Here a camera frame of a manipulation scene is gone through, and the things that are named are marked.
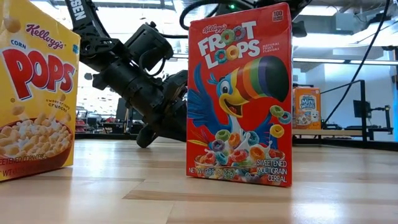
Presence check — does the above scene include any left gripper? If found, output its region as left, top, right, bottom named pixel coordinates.
left=136, top=70, right=188, bottom=149

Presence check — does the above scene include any red Froot Loops cereal box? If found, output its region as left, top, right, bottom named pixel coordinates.
left=185, top=2, right=294, bottom=188

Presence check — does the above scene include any yellow Corn Pops cereal box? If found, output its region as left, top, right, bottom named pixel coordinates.
left=0, top=0, right=81, bottom=183

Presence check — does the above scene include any orange Mini-Wheats cereal box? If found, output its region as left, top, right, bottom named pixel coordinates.
left=292, top=86, right=322, bottom=131

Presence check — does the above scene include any black-framed wooden shelf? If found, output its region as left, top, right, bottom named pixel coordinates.
left=291, top=79, right=368, bottom=141

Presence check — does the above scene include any black monitor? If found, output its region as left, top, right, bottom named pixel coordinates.
left=353, top=99, right=373, bottom=119

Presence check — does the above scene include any black desk stand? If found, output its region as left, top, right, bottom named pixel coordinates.
left=343, top=105, right=395, bottom=141

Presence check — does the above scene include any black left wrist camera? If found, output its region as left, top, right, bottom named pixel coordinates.
left=126, top=21, right=174, bottom=77

